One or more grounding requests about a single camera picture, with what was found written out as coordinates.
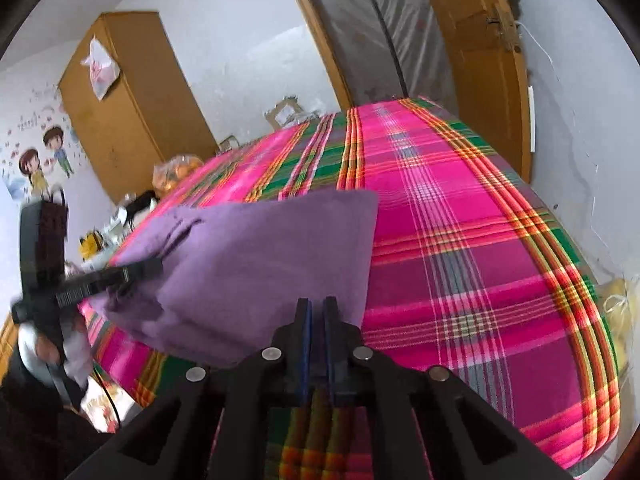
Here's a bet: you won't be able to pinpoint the clear plastic sheet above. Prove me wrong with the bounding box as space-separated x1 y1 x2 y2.
295 0 458 111

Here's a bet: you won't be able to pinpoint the wooden door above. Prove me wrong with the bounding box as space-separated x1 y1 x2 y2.
410 0 533 183

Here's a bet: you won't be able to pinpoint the wooden headboard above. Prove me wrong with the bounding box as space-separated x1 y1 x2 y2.
0 310 16 376

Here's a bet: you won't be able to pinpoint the pale yellow plastic bag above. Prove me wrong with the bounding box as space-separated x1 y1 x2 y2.
600 275 640 376

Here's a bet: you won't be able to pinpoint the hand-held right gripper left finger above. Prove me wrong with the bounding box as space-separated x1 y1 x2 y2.
65 298 313 480

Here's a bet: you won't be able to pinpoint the brown cardboard box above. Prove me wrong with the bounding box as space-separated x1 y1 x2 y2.
264 95 321 128

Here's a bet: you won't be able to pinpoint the pink plaid blanket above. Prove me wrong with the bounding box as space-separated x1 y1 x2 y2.
80 96 621 480

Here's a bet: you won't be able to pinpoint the person's dark clothing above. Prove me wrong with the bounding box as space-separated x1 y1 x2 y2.
0 380 116 480

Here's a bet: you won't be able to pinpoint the metal door handle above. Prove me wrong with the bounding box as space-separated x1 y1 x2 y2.
487 2 521 51

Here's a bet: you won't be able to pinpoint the purple fleece pants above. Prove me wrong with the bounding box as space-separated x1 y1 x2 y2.
82 189 380 368

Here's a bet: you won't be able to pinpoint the cartoon wall sticker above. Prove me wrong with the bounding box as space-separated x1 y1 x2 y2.
0 85 88 201

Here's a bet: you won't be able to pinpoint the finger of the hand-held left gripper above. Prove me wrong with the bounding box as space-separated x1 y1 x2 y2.
99 257 166 294

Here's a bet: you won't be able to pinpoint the black cable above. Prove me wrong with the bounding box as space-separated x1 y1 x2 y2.
97 375 123 431

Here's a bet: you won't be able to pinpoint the black cloth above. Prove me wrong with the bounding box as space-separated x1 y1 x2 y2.
125 190 158 226

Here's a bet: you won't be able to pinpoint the bag of oranges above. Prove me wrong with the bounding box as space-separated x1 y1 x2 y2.
151 155 206 201

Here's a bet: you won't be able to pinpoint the wooden door frame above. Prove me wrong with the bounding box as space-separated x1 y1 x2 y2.
277 0 356 111

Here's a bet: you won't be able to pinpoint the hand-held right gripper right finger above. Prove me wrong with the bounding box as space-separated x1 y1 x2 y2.
322 297 576 480

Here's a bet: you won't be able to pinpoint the white pink plastic bag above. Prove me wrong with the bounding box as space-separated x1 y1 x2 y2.
81 35 122 102

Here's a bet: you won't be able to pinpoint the person's left hand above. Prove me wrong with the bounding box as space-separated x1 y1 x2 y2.
36 319 96 389

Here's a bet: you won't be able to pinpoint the wooden wardrobe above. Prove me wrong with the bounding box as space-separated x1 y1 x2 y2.
57 10 221 206

